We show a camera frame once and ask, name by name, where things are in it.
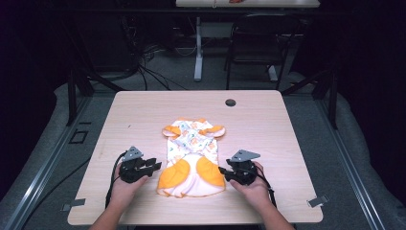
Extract black metal stand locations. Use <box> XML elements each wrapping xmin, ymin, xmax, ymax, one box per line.
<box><xmin>64</xmin><ymin>61</ymin><xmax>126</xmax><ymax>127</ymax></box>
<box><xmin>280</xmin><ymin>67</ymin><xmax>340</xmax><ymax>130</ymax></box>

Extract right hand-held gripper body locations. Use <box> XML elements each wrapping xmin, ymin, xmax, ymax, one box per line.
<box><xmin>229</xmin><ymin>149</ymin><xmax>261</xmax><ymax>187</ymax></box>

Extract person's left hand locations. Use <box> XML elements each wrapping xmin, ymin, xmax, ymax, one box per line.
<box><xmin>109</xmin><ymin>164</ymin><xmax>149</xmax><ymax>207</ymax></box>

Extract black folding chair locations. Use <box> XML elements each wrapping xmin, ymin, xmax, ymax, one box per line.
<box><xmin>223</xmin><ymin>12</ymin><xmax>302</xmax><ymax>91</ymax></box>

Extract white table foot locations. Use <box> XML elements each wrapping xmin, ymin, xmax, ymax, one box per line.
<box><xmin>267</xmin><ymin>64</ymin><xmax>280</xmax><ymax>82</ymax></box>

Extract aluminium floor rail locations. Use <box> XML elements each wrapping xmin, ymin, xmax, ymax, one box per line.
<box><xmin>315</xmin><ymin>95</ymin><xmax>388</xmax><ymax>230</ymax></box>
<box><xmin>2</xmin><ymin>95</ymin><xmax>94</xmax><ymax>230</ymax></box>

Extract thin black floor cable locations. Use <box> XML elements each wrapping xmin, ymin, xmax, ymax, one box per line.
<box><xmin>18</xmin><ymin>155</ymin><xmax>92</xmax><ymax>230</ymax></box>

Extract black floor cables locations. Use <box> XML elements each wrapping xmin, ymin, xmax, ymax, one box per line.
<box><xmin>135</xmin><ymin>44</ymin><xmax>190</xmax><ymax>92</ymax></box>

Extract grey tape strip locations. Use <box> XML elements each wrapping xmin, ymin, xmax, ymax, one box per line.
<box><xmin>306</xmin><ymin>195</ymin><xmax>329</xmax><ymax>209</ymax></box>
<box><xmin>61</xmin><ymin>197</ymin><xmax>87</xmax><ymax>213</ymax></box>

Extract white table leg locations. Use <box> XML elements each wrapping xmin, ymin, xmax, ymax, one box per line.
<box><xmin>192</xmin><ymin>16</ymin><xmax>205</xmax><ymax>82</ymax></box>

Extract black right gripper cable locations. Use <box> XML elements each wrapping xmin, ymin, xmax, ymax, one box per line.
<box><xmin>254</xmin><ymin>165</ymin><xmax>278</xmax><ymax>209</ymax></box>

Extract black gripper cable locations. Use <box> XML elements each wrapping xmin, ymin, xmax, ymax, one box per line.
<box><xmin>104</xmin><ymin>151</ymin><xmax>127</xmax><ymax>209</ymax></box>
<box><xmin>254</xmin><ymin>165</ymin><xmax>278</xmax><ymax>209</ymax></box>

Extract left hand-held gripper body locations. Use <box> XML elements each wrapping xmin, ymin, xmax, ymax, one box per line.
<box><xmin>119</xmin><ymin>146</ymin><xmax>153</xmax><ymax>184</ymax></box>

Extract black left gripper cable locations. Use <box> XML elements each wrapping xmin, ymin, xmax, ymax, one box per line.
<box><xmin>104</xmin><ymin>151</ymin><xmax>127</xmax><ymax>209</ymax></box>

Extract black tape square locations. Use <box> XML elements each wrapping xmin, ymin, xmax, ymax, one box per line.
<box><xmin>68</xmin><ymin>128</ymin><xmax>90</xmax><ymax>146</ymax></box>

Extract orange and white baby romper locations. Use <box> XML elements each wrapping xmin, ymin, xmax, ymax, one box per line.
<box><xmin>155</xmin><ymin>117</ymin><xmax>227</xmax><ymax>198</ymax></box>

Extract light wooden background table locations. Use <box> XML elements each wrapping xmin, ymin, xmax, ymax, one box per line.
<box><xmin>174</xmin><ymin>0</ymin><xmax>321</xmax><ymax>9</ymax></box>

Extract person's right hand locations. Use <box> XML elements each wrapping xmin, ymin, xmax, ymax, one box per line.
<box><xmin>229</xmin><ymin>161</ymin><xmax>272</xmax><ymax>211</ymax></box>

